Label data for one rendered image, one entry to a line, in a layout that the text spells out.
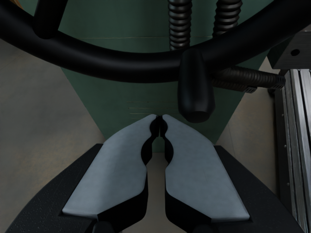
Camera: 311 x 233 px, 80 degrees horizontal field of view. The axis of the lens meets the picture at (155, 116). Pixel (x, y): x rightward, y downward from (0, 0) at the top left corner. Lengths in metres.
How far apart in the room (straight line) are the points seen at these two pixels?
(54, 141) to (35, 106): 0.27
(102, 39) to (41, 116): 0.81
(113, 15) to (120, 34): 0.03
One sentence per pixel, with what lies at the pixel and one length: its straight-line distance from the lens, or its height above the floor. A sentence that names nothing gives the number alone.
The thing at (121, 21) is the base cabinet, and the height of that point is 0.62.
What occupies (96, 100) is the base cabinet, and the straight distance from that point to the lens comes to 0.54.
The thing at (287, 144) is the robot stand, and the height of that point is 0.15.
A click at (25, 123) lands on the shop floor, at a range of 1.17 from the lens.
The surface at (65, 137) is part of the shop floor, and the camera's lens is 1.01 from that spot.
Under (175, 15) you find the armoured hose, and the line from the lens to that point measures 0.21.
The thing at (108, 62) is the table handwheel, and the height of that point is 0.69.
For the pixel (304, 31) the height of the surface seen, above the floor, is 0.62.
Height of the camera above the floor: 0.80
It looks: 58 degrees down
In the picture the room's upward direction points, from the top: 4 degrees counter-clockwise
